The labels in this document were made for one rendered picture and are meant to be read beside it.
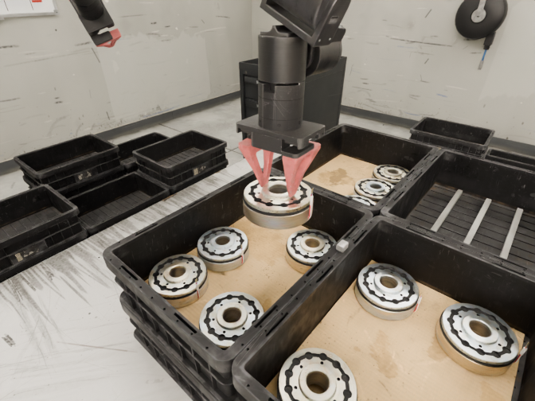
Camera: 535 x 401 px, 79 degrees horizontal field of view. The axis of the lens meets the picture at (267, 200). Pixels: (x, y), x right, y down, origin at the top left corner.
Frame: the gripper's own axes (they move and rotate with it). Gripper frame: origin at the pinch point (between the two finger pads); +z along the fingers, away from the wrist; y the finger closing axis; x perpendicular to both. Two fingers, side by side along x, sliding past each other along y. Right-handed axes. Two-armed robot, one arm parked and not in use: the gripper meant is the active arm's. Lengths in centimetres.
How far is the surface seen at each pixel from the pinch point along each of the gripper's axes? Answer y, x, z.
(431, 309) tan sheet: -23.9, -12.6, 22.0
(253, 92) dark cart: 109, -137, 26
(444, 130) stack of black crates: 0, -193, 44
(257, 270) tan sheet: 5.9, -2.7, 22.0
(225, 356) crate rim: -5.4, 18.5, 12.9
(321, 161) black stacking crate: 16, -49, 18
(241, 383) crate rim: -8.9, 19.8, 13.0
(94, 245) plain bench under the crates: 56, 5, 35
